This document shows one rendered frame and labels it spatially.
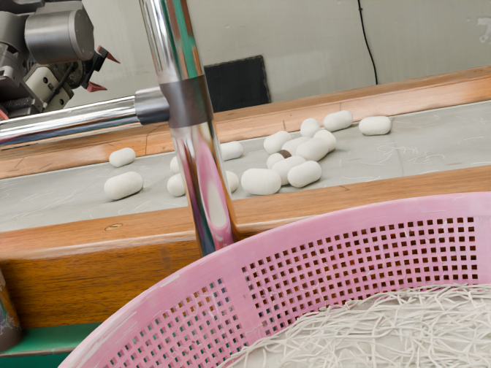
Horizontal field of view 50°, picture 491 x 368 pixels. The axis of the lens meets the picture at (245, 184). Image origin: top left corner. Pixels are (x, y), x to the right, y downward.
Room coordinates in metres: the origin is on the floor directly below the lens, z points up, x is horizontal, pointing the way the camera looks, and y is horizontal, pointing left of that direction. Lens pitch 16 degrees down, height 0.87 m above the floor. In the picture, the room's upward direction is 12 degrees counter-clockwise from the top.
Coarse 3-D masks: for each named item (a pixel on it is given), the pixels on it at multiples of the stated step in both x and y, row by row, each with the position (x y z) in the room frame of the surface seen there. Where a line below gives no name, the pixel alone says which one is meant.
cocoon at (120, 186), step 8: (120, 176) 0.49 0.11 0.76; (128, 176) 0.49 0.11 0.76; (136, 176) 0.49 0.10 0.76; (104, 184) 0.48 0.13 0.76; (112, 184) 0.48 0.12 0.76; (120, 184) 0.48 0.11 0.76; (128, 184) 0.48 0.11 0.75; (136, 184) 0.49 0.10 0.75; (104, 192) 0.48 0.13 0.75; (112, 192) 0.47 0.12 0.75; (120, 192) 0.48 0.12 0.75; (128, 192) 0.48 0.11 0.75; (136, 192) 0.49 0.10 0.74
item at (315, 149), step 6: (312, 138) 0.48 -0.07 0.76; (318, 138) 0.48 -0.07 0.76; (300, 144) 0.47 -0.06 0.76; (306, 144) 0.46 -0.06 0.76; (312, 144) 0.46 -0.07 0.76; (318, 144) 0.47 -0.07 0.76; (324, 144) 0.47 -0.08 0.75; (300, 150) 0.46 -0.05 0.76; (306, 150) 0.46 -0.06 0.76; (312, 150) 0.46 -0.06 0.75; (318, 150) 0.46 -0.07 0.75; (324, 150) 0.47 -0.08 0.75; (306, 156) 0.46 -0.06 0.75; (312, 156) 0.46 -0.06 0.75; (318, 156) 0.46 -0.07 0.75
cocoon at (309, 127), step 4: (304, 120) 0.58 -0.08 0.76; (308, 120) 0.57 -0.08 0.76; (312, 120) 0.57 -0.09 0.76; (316, 120) 0.58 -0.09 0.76; (304, 124) 0.56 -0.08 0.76; (308, 124) 0.56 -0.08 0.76; (312, 124) 0.56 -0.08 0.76; (316, 124) 0.56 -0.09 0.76; (304, 128) 0.56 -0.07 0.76; (308, 128) 0.55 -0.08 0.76; (312, 128) 0.55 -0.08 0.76; (316, 128) 0.56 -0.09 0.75; (300, 132) 0.56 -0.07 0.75; (304, 132) 0.56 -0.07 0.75; (308, 132) 0.55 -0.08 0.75; (312, 132) 0.55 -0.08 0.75; (304, 136) 0.56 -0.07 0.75; (308, 136) 0.55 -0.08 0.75; (312, 136) 0.55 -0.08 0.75
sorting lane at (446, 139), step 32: (320, 128) 0.61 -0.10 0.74; (352, 128) 0.58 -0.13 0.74; (416, 128) 0.52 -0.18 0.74; (448, 128) 0.49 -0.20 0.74; (480, 128) 0.47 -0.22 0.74; (160, 160) 0.63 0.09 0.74; (256, 160) 0.53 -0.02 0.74; (320, 160) 0.47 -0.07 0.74; (352, 160) 0.45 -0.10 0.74; (384, 160) 0.43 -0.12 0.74; (416, 160) 0.41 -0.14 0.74; (448, 160) 0.39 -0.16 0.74; (480, 160) 0.38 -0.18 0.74; (0, 192) 0.63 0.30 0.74; (32, 192) 0.60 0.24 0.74; (64, 192) 0.56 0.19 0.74; (96, 192) 0.53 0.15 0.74; (160, 192) 0.48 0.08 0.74; (0, 224) 0.48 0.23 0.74; (32, 224) 0.46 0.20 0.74
